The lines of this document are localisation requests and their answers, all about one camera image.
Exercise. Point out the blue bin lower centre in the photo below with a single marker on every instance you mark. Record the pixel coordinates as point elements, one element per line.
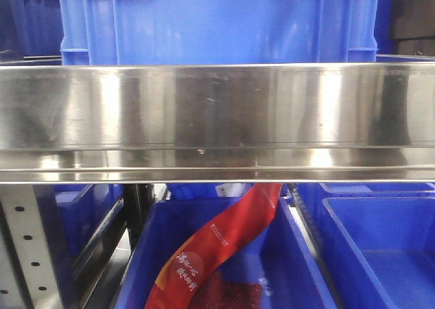
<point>277,268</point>

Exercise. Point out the blue bin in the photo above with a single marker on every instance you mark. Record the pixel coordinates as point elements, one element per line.
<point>277,268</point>
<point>376,240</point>
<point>82,207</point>

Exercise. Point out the blue bin lower left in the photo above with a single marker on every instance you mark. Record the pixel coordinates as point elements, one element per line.
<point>82,207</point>

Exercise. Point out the blue bin lower right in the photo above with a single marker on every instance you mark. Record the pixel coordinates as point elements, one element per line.
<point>376,240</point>

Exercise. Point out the red snack package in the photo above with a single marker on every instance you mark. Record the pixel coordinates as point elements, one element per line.
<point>214,243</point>

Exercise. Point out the large blue crate on shelf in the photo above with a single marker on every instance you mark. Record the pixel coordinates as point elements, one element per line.
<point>217,32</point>

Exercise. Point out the dark blue crate upper left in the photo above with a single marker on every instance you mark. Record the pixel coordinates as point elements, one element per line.
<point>30,28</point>

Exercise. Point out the perforated grey metal upright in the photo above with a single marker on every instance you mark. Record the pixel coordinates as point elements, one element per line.
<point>25,223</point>

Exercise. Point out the stainless steel shelf rail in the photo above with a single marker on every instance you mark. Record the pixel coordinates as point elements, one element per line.
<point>369,121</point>

